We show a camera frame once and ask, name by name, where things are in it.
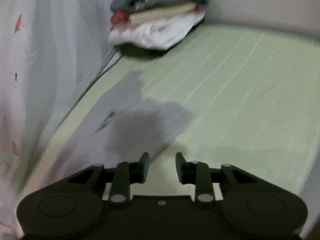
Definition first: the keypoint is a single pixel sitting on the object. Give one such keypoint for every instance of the carrot print sheet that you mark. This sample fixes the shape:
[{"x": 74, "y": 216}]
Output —
[{"x": 50, "y": 55}]

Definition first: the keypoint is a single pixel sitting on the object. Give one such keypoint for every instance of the white folded garment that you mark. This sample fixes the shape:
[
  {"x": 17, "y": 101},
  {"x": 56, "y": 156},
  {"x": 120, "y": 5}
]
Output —
[{"x": 155, "y": 33}]

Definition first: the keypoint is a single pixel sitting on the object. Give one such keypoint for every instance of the grey pants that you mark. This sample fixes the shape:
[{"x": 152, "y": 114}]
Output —
[{"x": 140, "y": 130}]

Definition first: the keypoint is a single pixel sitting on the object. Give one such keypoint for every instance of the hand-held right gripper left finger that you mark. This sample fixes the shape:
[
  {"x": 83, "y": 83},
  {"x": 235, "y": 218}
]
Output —
[{"x": 144, "y": 168}]

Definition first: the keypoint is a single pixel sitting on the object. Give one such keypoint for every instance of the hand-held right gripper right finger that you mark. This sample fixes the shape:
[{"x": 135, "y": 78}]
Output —
[{"x": 180, "y": 168}]

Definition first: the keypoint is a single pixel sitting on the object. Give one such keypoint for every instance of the beige folded garment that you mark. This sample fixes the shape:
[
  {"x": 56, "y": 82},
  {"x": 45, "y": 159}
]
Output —
[{"x": 162, "y": 13}]

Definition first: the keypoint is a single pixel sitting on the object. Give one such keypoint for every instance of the green grid bed sheet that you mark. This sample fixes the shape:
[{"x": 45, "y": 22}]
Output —
[{"x": 237, "y": 92}]

